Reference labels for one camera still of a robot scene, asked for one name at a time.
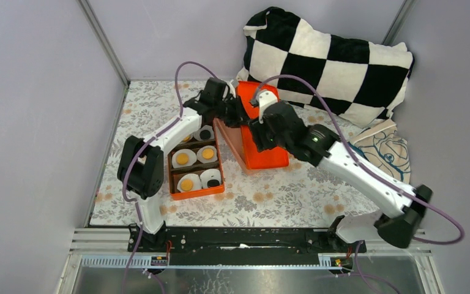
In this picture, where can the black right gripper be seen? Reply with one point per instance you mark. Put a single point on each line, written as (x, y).
(257, 130)

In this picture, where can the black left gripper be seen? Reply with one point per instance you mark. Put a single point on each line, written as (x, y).
(237, 115)

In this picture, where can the black sandwich cookie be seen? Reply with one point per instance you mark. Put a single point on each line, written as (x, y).
(213, 183)
(205, 134)

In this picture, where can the orange box lid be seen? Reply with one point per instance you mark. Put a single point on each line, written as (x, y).
(245, 90)

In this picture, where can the pink cookie tray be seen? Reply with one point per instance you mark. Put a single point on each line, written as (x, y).
(235, 146)

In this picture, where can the orange cookie box with liners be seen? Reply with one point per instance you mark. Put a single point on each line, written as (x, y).
(175, 174)

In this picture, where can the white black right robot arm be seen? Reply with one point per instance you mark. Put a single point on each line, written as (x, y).
(401, 206)

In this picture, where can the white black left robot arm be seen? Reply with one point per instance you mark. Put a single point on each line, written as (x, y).
(141, 167)

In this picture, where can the white paper liner top right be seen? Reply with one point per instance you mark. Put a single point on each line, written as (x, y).
(196, 135)

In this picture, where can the white paper liner top left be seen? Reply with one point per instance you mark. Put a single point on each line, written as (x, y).
(190, 140)

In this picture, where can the white paper liner middle right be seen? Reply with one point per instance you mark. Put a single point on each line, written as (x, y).
(203, 161)

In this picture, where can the floral tablecloth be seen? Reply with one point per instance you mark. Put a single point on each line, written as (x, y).
(298, 195)

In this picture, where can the black white checkered pillow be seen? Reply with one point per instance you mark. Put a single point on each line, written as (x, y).
(359, 81)

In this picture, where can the beige blue printed cloth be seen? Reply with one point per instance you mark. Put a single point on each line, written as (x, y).
(382, 146)

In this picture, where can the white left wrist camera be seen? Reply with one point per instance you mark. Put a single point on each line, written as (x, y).
(231, 90)

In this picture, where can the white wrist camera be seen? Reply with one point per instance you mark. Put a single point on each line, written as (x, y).
(263, 100)
(231, 90)

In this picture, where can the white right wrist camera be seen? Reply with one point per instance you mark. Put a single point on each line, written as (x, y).
(263, 100)

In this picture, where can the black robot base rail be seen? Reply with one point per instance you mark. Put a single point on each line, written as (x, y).
(241, 246)

